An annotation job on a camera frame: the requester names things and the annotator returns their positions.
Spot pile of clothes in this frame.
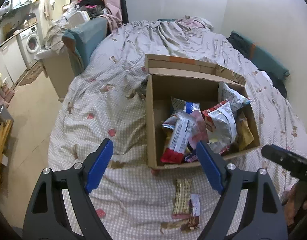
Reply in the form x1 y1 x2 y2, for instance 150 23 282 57
76 0 105 19

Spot blue snack bag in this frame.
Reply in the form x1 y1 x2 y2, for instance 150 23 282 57
172 98 200 114

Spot silver white snack bag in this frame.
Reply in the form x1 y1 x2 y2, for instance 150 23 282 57
218 81 251 117

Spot teal pillow by wall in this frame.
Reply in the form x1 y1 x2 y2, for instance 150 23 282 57
227 31 290 99

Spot red silver snack bag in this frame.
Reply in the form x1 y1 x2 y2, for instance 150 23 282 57
202 100 237 154

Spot checkered bed quilt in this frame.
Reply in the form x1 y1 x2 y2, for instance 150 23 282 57
48 20 307 239

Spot brown cardboard box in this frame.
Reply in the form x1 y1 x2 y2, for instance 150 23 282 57
145 54 248 170

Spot striped grey cloth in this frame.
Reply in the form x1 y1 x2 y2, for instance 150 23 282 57
134 78 148 100

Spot pink snack pouch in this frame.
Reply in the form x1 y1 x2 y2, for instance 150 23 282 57
188 110 209 150

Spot red white snack bar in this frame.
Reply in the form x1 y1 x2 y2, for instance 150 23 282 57
160 111 196 164

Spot tan plaid biscuit packet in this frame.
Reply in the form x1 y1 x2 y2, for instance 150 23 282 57
172 179 192 219

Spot brown chocolate bar wrapper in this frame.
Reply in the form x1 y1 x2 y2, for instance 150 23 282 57
188 193 201 231

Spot white washing machine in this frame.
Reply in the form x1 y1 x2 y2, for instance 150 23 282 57
16 23 41 70

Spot teal cushion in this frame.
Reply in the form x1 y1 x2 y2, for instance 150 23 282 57
62 17 108 74

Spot orange cone snack packet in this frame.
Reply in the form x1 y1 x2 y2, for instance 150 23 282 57
236 112 254 151

